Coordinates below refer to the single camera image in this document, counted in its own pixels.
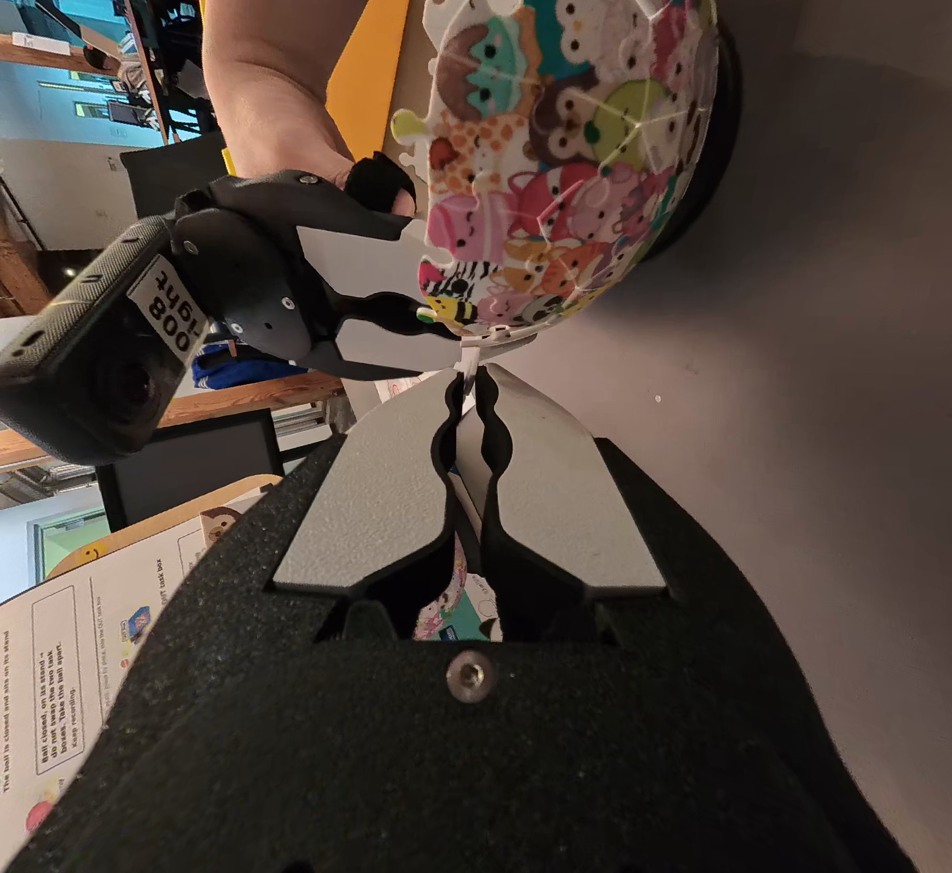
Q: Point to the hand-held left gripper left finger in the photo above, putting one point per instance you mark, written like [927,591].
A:
[372,508]

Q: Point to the white half puzzle ball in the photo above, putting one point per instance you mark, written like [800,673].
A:
[580,107]

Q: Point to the black monitor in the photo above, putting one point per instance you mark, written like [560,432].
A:
[193,471]

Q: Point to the blue cloth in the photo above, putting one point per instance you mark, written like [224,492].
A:
[245,367]

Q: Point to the colourful puzzle box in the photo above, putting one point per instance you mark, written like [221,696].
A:
[461,613]

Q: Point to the wooden shelf board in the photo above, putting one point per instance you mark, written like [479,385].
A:
[245,397]

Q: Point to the small puzzle piece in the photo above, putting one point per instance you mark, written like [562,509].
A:
[470,364]

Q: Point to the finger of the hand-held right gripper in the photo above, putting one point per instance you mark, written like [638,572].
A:
[357,259]
[401,352]

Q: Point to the dark monitor screen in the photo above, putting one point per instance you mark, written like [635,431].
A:
[171,174]

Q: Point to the large window pane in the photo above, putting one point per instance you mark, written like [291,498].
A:
[44,99]

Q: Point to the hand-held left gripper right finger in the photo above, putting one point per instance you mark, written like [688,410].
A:
[569,508]

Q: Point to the printed instruction sheet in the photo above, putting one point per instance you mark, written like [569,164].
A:
[59,665]

